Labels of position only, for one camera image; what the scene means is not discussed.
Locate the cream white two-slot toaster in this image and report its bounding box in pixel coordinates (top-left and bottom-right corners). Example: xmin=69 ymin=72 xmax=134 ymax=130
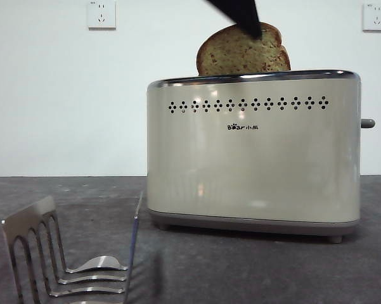
xmin=146 ymin=68 xmax=363 ymax=244

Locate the white wall power socket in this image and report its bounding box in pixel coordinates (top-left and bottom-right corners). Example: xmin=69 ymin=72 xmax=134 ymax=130
xmin=88 ymin=0 xmax=117 ymax=31
xmin=362 ymin=3 xmax=381 ymax=33

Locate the brown toasted bread slice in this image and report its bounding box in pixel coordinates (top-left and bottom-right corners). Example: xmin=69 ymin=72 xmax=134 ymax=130
xmin=195 ymin=22 xmax=292 ymax=77

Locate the silver metal toast rack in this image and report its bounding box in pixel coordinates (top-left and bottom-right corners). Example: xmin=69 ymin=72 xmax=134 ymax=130
xmin=1 ymin=189 xmax=145 ymax=304

